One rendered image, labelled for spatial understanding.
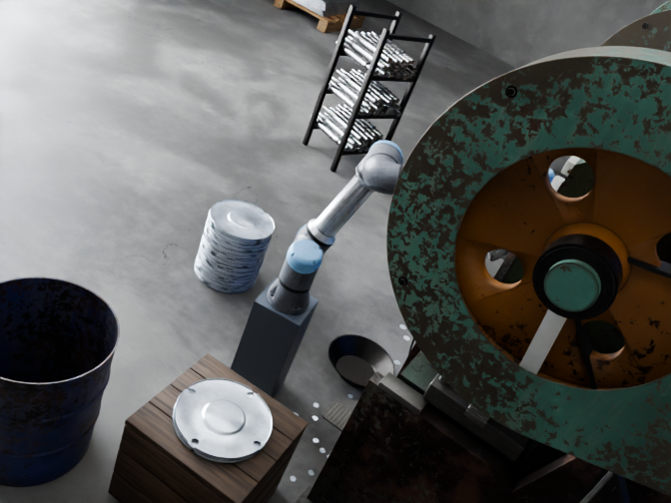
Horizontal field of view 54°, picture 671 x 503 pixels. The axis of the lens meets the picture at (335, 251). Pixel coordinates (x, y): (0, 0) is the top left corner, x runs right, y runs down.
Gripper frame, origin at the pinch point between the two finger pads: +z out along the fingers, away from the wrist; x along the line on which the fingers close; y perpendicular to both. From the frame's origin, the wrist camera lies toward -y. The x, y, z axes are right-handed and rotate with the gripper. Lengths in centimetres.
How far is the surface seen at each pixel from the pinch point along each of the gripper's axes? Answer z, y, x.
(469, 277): -30, -72, -6
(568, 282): -49, -86, -24
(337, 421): 69, -36, 13
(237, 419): 48, -81, 30
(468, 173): -55, -80, 3
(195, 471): 50, -101, 28
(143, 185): 85, 27, 174
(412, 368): 21, -47, -2
